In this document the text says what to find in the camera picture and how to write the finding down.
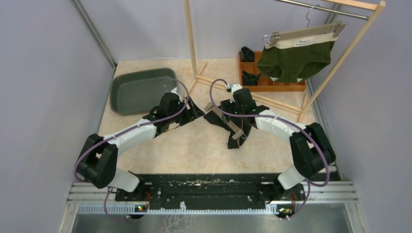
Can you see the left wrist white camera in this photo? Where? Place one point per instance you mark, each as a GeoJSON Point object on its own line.
{"type": "Point", "coordinates": [176, 92]}

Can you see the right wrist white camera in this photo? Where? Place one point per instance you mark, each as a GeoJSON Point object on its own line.
{"type": "Point", "coordinates": [233, 88]}

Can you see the grey-green plastic tub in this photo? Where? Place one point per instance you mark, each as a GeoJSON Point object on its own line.
{"type": "Point", "coordinates": [138, 92]}

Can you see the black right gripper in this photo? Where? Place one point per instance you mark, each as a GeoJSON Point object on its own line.
{"type": "Point", "coordinates": [226, 105]}

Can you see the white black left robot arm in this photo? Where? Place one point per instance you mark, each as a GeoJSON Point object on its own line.
{"type": "Point", "coordinates": [97, 162]}

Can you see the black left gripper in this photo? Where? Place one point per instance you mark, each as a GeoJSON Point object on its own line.
{"type": "Point", "coordinates": [192, 113]}

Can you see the green underwear with cream waistband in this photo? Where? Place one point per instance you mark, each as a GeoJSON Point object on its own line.
{"type": "Point", "coordinates": [296, 60]}

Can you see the orange wooden compartment tray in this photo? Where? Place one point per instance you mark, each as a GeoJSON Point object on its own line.
{"type": "Point", "coordinates": [265, 84]}

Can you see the dark rolled sock far left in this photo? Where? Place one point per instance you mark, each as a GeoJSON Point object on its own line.
{"type": "Point", "coordinates": [247, 55]}

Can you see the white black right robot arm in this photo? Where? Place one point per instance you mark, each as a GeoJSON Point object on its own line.
{"type": "Point", "coordinates": [310, 147]}

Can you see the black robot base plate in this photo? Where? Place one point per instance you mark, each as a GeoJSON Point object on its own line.
{"type": "Point", "coordinates": [210, 191]}

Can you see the wrist white camera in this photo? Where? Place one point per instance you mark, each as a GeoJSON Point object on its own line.
{"type": "Point", "coordinates": [176, 92]}
{"type": "Point", "coordinates": [233, 88]}

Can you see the dark rolled sock front left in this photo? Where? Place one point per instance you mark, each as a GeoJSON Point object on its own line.
{"type": "Point", "coordinates": [249, 79]}

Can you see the black striped garment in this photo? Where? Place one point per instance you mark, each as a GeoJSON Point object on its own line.
{"type": "Point", "coordinates": [246, 126]}

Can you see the beige clip hanger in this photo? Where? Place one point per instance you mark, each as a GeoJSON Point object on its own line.
{"type": "Point", "coordinates": [334, 28]}
{"type": "Point", "coordinates": [238, 132]}

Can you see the aluminium front rail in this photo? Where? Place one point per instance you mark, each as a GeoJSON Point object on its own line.
{"type": "Point", "coordinates": [92, 201]}

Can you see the dark rolled sock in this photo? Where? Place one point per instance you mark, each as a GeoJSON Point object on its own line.
{"type": "Point", "coordinates": [249, 79]}
{"type": "Point", "coordinates": [247, 55]}

